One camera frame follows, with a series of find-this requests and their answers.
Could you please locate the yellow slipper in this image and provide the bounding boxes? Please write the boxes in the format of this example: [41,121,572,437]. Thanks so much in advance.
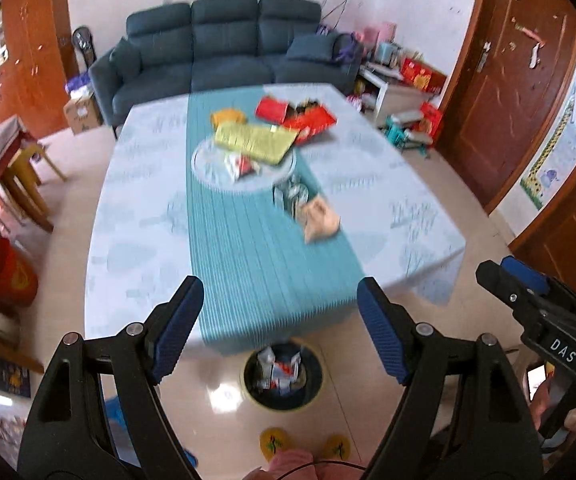
[259,427,291,461]
[322,434,351,461]

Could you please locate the teal toy stool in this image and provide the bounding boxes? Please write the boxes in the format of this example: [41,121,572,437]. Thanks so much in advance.
[382,112,436,158]

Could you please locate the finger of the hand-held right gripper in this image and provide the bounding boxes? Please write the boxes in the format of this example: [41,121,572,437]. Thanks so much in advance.
[499,256,576,312]
[475,260,545,329]

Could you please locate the pile of discarded wrappers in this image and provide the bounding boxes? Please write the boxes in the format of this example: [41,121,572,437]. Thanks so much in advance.
[255,346,304,391]

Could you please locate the dark round trash bin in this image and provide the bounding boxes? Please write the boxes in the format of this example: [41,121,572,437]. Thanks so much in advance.
[239,342,325,411]

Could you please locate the giraffe height chart poster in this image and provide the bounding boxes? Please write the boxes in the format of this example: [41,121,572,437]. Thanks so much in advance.
[519,55,576,211]

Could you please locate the table with patterned tablecloth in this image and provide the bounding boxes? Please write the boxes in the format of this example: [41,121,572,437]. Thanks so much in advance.
[87,82,468,358]

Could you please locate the brown wooden door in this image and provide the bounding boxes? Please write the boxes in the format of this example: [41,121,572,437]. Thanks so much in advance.
[435,0,576,216]
[508,130,576,291]

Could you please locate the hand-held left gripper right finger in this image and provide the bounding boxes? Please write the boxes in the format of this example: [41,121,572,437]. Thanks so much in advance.
[357,276,544,480]

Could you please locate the thin black cable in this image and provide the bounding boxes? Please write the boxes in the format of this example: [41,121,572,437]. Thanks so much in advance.
[268,460,369,480]

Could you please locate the dark blue sofa cushion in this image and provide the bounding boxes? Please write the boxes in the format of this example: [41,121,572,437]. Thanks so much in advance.
[109,37,144,81]
[285,34,341,63]

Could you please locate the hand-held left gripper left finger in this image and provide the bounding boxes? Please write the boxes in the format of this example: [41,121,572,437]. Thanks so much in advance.
[17,275,205,480]

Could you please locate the purple bag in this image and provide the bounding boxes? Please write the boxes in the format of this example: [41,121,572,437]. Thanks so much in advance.
[318,25,364,66]

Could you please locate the pink gift bags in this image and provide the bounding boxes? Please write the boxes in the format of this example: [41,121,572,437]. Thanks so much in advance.
[363,22,399,46]

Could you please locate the yellow wooden stool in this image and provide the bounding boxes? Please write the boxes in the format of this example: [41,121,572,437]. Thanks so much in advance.
[0,140,69,233]

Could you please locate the large red shopping bag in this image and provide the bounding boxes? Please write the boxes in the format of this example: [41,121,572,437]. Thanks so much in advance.
[0,237,40,308]

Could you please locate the red white wrapper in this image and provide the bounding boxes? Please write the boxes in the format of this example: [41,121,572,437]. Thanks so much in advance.
[224,152,264,181]

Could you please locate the dark blue sofa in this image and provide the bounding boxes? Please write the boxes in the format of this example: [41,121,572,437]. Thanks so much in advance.
[88,0,364,128]

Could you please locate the small red gift bag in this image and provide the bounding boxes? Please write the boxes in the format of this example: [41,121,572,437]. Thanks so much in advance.
[418,101,444,140]

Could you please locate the orange yellow bag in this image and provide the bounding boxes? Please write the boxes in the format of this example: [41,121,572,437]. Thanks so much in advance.
[210,108,249,128]

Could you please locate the brown paper bag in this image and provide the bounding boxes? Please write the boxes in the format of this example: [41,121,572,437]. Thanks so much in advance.
[299,195,342,245]

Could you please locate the black standing fan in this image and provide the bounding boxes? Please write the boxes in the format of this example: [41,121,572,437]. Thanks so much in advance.
[72,26,100,68]

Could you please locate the white low stand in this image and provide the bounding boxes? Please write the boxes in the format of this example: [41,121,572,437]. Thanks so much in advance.
[358,62,419,118]

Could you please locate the person's right hand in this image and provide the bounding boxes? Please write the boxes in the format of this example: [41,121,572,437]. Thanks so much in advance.
[529,385,551,428]

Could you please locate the mint green appliance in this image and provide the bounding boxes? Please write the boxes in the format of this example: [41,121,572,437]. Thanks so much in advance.
[375,42,401,66]

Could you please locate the person's left leg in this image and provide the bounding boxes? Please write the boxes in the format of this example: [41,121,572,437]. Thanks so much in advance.
[248,450,319,480]

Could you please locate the red foil packet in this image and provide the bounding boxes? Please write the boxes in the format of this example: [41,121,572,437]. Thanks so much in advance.
[254,96,291,125]

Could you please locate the cardboard box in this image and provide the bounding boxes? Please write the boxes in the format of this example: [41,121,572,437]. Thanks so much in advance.
[63,89,104,135]

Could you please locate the orange wooden cabinet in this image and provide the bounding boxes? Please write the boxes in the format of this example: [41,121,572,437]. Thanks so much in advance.
[0,0,71,138]

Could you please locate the yellow green packet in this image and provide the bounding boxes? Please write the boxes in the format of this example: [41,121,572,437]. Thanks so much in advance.
[213,122,301,166]

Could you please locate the red gift box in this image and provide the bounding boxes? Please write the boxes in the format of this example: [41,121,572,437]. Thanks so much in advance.
[400,57,448,95]

